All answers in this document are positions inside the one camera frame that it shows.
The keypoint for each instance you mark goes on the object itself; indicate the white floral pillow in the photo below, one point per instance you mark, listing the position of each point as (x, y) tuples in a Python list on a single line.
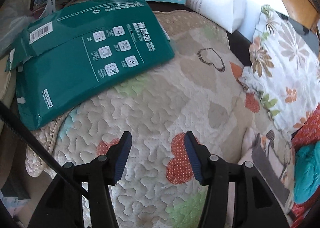
[(284, 72)]

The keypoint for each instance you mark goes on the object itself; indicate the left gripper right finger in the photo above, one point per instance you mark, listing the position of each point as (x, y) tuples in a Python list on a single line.
[(254, 203)]

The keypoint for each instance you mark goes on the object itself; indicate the green flat package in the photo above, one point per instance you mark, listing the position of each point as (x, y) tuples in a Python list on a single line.
[(81, 50)]

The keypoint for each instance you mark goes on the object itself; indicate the red floral fabric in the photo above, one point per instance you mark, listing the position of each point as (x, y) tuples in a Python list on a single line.
[(308, 134)]

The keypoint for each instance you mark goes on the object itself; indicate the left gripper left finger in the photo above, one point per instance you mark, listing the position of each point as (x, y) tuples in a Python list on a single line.
[(92, 181)]

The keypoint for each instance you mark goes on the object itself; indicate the teal folded garment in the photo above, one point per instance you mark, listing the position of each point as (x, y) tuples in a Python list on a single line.
[(306, 172)]

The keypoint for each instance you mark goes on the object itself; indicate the quilted heart pattern bedspread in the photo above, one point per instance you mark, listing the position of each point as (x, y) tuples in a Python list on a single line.
[(197, 91)]

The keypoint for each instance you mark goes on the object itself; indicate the pale pink printed garment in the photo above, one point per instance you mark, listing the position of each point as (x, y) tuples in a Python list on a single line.
[(274, 158)]

